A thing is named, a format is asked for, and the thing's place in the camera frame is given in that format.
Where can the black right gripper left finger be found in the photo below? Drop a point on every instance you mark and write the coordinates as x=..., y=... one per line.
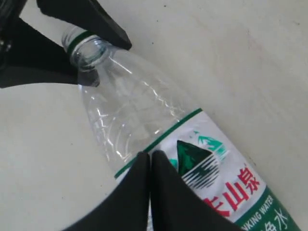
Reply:
x=126, y=208

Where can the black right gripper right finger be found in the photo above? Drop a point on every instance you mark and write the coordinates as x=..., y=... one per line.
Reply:
x=175, y=207

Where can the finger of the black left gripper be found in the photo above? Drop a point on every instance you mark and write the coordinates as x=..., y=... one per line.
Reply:
x=33, y=58
x=88, y=15

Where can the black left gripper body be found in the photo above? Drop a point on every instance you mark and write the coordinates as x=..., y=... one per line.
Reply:
x=10, y=11

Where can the clear plastic water bottle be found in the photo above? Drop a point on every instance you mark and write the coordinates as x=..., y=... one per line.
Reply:
x=133, y=107

